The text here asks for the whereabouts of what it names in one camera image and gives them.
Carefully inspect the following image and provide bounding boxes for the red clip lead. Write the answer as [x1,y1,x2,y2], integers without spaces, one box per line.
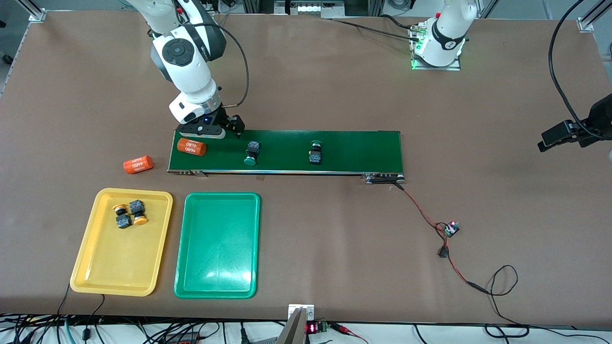
[330,322,369,344]

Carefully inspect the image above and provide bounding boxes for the small aluminium bracket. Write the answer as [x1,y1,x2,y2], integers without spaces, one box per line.
[287,304,316,322]

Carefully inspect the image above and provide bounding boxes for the yellow plastic tray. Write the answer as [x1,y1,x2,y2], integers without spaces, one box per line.
[70,188,174,297]

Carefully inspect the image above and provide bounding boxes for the black cable with plug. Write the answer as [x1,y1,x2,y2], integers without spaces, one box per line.
[85,294,106,341]

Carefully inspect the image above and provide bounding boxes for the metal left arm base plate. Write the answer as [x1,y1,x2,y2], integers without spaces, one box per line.
[410,24,462,71]

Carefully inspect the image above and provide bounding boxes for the aluminium corner profile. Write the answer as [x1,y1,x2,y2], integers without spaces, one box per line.
[17,0,47,22]
[577,0,612,33]

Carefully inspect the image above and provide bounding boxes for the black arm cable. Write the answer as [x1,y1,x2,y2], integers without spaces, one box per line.
[548,0,604,141]
[210,24,251,108]

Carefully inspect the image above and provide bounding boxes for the grey metal bar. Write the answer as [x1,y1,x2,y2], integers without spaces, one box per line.
[275,307,309,344]

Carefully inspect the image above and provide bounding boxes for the yellow mushroom push button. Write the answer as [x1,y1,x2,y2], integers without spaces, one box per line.
[112,204,133,230]
[129,199,149,226]

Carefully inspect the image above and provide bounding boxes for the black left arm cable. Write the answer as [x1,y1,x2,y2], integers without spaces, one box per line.
[548,0,604,141]

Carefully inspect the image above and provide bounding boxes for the orange 4680 cylinder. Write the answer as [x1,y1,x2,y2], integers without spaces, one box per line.
[177,138,208,157]
[123,156,154,175]

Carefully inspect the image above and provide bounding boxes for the green conveyor belt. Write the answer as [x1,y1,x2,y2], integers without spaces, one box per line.
[167,128,406,184]

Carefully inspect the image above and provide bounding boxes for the green plastic tray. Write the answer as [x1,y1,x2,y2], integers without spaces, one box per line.
[174,192,261,300]

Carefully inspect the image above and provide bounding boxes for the thin black cable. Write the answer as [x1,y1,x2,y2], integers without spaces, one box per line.
[56,282,72,317]

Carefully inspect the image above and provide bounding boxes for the red and black wire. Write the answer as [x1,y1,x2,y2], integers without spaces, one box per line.
[394,183,488,293]

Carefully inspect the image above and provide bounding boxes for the long black table cable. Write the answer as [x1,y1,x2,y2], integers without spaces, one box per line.
[331,13,424,43]

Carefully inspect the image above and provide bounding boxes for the white device on frame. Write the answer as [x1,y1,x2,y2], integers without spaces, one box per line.
[275,0,346,16]

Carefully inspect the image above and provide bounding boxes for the black looped power cable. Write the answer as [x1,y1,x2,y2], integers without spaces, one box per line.
[471,264,612,341]

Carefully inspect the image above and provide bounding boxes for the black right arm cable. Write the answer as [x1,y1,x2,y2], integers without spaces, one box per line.
[210,24,251,108]

